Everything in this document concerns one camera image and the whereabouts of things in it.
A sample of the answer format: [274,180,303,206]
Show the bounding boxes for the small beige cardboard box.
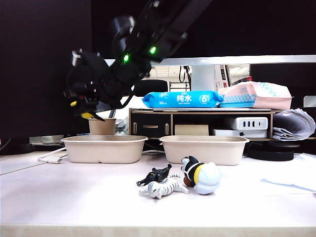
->
[174,124,209,136]

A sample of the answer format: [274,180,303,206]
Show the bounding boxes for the striped doll with pale hat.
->
[181,155,222,196]

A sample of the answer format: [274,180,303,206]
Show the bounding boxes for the black hanging cables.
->
[178,65,192,83]

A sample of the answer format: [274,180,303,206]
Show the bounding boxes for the yellow and black doll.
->
[70,99,106,122]

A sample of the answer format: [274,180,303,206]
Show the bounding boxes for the white USB cable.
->
[38,147,68,164]

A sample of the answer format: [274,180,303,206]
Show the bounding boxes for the small dark monitor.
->
[249,63,316,109]

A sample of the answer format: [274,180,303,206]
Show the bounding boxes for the pink tissue pack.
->
[217,81,295,110]

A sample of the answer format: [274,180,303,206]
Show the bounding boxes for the black round stand base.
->
[246,142,301,162]

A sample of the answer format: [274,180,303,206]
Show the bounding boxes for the black office chair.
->
[134,79,169,97]

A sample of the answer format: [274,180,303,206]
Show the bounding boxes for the black metal rack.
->
[169,81,191,92]

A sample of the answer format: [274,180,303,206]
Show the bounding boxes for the silver monitor stand base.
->
[28,135,68,147]

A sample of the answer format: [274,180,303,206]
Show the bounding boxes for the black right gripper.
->
[64,51,117,117]

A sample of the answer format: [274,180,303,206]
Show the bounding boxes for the printed white paper sheet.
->
[260,152,316,194]

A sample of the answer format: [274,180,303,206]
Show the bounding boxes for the white carton with red print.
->
[213,64,233,91]

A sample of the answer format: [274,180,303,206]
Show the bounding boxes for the white power strip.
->
[224,117,269,131]

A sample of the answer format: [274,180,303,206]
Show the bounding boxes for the small grey tabby cat doll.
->
[138,173,189,200]

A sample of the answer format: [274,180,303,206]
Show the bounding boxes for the flat white box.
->
[212,128,269,138]

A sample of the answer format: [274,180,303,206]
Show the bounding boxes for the white rounded object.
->
[303,95,316,108]

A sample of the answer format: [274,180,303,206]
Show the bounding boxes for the black monitor stand foot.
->
[0,142,36,156]

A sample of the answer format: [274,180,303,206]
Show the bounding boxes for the beige paper pulp box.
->
[60,135,149,164]
[159,135,250,166]

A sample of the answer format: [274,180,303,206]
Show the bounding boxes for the brown paper cup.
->
[88,118,117,136]

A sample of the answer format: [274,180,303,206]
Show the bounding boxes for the small black cat doll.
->
[136,163,173,187]

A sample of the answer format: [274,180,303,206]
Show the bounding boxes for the black wooden desk organizer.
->
[128,108,277,141]

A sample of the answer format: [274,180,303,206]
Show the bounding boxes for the large dark monitor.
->
[0,0,93,155]

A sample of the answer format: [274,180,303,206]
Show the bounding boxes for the blue wet wipes pack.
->
[142,90,224,109]

